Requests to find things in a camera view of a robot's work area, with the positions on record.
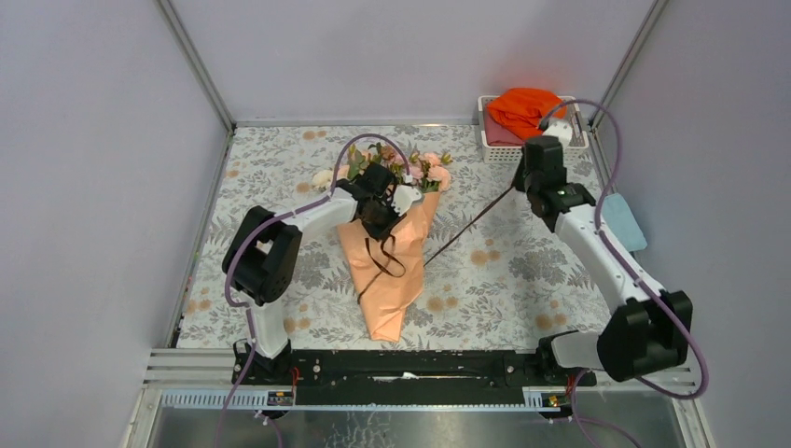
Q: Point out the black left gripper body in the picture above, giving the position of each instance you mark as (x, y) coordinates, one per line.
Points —
(380, 217)

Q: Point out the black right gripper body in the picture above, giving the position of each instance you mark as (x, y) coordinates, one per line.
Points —
(522, 180)

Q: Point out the pink fake flower bunch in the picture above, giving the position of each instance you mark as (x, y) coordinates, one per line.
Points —
(354, 162)

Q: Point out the pink fake flower stem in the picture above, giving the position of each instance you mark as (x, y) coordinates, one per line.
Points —
(429, 171)

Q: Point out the brown kraft wrapping paper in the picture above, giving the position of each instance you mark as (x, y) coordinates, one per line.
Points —
(388, 276)

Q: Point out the light blue towel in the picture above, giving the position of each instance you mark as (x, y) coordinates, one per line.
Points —
(619, 217)

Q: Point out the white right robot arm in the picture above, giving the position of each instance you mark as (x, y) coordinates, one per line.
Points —
(645, 331)

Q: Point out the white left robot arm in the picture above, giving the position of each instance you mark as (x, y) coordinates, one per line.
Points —
(261, 259)

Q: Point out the white perforated plastic basket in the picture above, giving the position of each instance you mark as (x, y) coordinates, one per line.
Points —
(512, 154)

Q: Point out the pink folded cloth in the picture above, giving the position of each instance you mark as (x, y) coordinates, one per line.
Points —
(497, 135)

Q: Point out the orange folded cloth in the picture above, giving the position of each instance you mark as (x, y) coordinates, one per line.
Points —
(521, 109)

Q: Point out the floral patterned table mat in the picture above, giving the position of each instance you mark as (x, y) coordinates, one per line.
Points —
(497, 278)

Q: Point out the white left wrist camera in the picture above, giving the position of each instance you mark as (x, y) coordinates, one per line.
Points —
(404, 197)

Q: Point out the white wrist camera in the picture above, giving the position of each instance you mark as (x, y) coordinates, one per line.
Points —
(404, 197)
(561, 129)

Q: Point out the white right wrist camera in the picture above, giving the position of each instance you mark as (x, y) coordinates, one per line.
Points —
(561, 129)

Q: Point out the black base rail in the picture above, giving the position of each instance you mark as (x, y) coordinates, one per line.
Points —
(321, 377)

